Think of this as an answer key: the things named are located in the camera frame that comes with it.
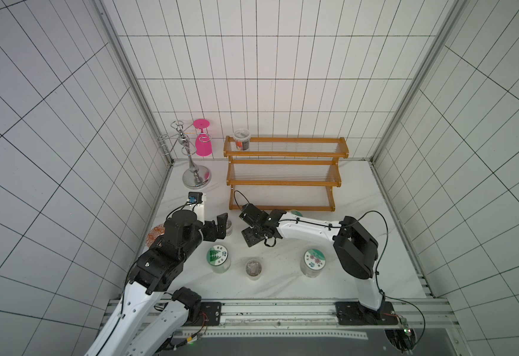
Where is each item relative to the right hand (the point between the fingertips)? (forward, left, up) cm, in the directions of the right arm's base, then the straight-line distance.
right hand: (245, 238), depth 87 cm
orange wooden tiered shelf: (+42, -20, -8) cm, 48 cm away
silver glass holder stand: (+32, +30, -1) cm, 44 cm away
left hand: (-3, +9, +20) cm, 23 cm away
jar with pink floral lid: (-10, -25, +5) cm, 28 cm away
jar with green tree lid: (-10, +8, +5) cm, 14 cm away
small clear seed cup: (-12, -4, +1) cm, 13 cm away
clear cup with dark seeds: (+27, +2, +31) cm, 41 cm away
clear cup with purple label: (+3, +7, +3) cm, 8 cm away
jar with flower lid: (+11, -20, +4) cm, 23 cm away
